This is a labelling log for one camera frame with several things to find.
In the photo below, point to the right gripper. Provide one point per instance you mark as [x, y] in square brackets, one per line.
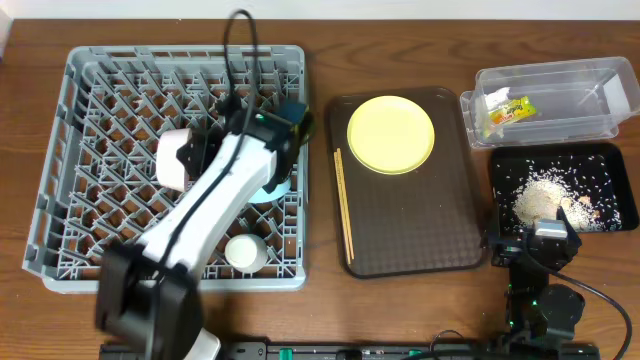
[513, 243]

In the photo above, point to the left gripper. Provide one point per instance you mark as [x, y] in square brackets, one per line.
[288, 151]

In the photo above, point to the rice food scraps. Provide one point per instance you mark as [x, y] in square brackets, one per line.
[531, 188]

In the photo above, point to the light blue bowl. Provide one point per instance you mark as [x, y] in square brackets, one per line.
[262, 196]

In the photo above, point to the small white cup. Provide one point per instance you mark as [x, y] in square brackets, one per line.
[246, 253]

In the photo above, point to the green snack wrapper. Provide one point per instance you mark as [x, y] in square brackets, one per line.
[512, 111]

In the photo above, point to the white napkin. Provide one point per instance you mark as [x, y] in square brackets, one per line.
[488, 111]

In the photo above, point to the yellow plate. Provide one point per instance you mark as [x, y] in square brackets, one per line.
[390, 135]

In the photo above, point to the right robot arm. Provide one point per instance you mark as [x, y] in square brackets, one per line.
[541, 316]

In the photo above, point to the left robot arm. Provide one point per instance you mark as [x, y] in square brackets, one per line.
[148, 292]

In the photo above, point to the black waste tray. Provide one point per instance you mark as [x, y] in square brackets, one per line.
[613, 161]

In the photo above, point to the grey plastic dish rack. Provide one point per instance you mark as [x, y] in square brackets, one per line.
[98, 183]

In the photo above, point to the clear plastic bin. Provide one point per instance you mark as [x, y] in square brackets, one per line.
[576, 100]

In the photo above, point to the dark brown serving tray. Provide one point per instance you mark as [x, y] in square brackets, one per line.
[428, 220]

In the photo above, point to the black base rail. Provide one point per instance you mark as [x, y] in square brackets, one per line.
[266, 351]

